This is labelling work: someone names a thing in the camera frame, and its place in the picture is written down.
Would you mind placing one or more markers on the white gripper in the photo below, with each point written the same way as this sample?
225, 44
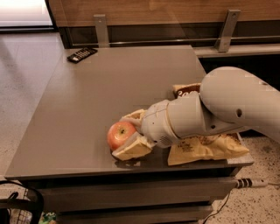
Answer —
156, 122

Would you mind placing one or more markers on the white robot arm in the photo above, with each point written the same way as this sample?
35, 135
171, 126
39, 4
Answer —
229, 100

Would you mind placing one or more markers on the striped cable plug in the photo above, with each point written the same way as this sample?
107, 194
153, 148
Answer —
251, 183

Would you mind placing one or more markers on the black rxbar chocolate bar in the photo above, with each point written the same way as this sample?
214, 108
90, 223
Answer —
81, 54

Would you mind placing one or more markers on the black wire basket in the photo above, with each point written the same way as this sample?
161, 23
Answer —
34, 207

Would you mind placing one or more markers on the left metal bracket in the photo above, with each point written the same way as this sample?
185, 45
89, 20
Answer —
101, 29

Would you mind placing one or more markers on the metal bracket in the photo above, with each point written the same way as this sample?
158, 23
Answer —
101, 29
223, 42

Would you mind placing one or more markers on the sea salt chips bag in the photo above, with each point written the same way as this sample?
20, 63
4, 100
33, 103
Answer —
218, 147

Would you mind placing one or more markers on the grey drawer cabinet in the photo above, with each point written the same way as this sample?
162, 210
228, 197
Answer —
136, 198

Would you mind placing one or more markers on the red apple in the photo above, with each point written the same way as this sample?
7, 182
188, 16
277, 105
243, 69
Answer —
119, 133

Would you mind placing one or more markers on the right metal bracket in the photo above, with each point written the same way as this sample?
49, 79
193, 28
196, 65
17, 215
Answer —
223, 42

